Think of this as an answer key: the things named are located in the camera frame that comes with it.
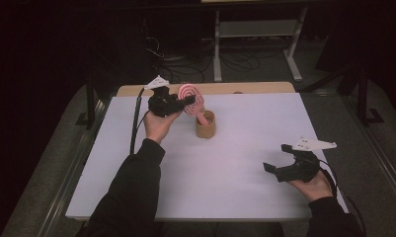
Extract black floor cables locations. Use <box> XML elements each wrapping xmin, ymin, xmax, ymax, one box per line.
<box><xmin>144</xmin><ymin>35</ymin><xmax>263</xmax><ymax>84</ymax></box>

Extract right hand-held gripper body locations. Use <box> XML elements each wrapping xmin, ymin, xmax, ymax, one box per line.
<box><xmin>274</xmin><ymin>136</ymin><xmax>338</xmax><ymax>184</ymax></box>

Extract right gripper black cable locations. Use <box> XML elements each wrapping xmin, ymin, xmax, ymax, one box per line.
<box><xmin>318</xmin><ymin>159</ymin><xmax>367</xmax><ymax>237</ymax></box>

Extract black metal stand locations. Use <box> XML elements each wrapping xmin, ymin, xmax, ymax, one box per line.
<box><xmin>75</xmin><ymin>78</ymin><xmax>101</xmax><ymax>130</ymax></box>
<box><xmin>356</xmin><ymin>65</ymin><xmax>386</xmax><ymax>127</ymax></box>

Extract tan cup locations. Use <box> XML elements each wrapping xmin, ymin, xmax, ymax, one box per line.
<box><xmin>195</xmin><ymin>110</ymin><xmax>217</xmax><ymax>140</ymax></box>

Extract white metal desk frame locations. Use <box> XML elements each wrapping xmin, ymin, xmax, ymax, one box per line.
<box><xmin>213</xmin><ymin>7</ymin><xmax>309</xmax><ymax>83</ymax></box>

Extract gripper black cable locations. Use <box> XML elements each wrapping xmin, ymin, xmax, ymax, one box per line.
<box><xmin>129</xmin><ymin>87</ymin><xmax>151</xmax><ymax>156</ymax></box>
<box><xmin>318</xmin><ymin>159</ymin><xmax>367</xmax><ymax>237</ymax></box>

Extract person's right hand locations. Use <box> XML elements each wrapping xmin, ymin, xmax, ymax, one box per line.
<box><xmin>287</xmin><ymin>171</ymin><xmax>334</xmax><ymax>202</ymax></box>

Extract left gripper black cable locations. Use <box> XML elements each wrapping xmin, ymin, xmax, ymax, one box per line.
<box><xmin>129</xmin><ymin>87</ymin><xmax>151</xmax><ymax>156</ymax></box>

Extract pink hairbrush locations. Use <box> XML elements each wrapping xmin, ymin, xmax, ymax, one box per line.
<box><xmin>177</xmin><ymin>82</ymin><xmax>210</xmax><ymax>126</ymax></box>

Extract metal floor rail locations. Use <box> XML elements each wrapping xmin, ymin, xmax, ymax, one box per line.
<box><xmin>343</xmin><ymin>96</ymin><xmax>396</xmax><ymax>212</ymax></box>
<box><xmin>37</xmin><ymin>100</ymin><xmax>107</xmax><ymax>237</ymax></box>

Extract person's left hand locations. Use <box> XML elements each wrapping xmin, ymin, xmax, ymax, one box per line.
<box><xmin>142</xmin><ymin>110</ymin><xmax>184</xmax><ymax>145</ymax></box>

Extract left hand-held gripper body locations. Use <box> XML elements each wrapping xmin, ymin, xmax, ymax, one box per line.
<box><xmin>143</xmin><ymin>74</ymin><xmax>187</xmax><ymax>119</ymax></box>

